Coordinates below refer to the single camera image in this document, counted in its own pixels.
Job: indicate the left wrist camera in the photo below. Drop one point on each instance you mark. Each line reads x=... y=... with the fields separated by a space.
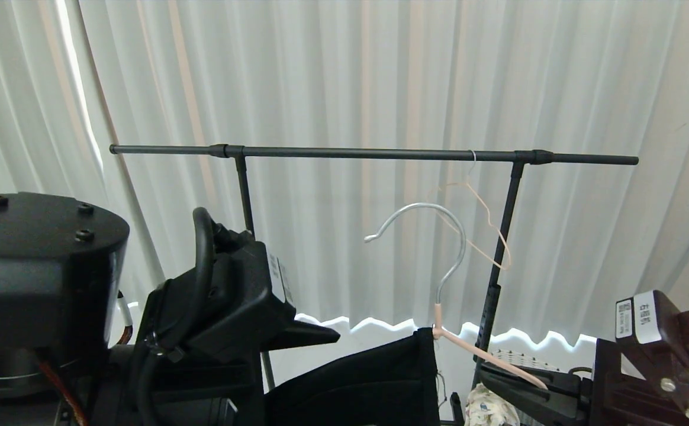
x=232 y=296

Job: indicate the pink clothes hanger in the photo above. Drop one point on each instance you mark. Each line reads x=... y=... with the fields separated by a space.
x=489 y=213
x=438 y=316

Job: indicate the black garment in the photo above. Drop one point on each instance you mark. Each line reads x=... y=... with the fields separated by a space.
x=368 y=384

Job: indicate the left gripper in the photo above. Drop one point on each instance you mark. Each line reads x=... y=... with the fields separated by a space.
x=279 y=313

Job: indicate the white laundry basket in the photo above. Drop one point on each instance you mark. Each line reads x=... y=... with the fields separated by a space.
x=522 y=357

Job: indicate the black clothes rack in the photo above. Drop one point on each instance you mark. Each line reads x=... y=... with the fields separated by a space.
x=350 y=154

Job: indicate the cream printed garment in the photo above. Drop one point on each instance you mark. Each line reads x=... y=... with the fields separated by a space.
x=489 y=408

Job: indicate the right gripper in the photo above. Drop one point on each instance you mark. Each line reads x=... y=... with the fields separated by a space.
x=614 y=384

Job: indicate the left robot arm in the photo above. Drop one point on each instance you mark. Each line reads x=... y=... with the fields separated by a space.
x=36 y=266

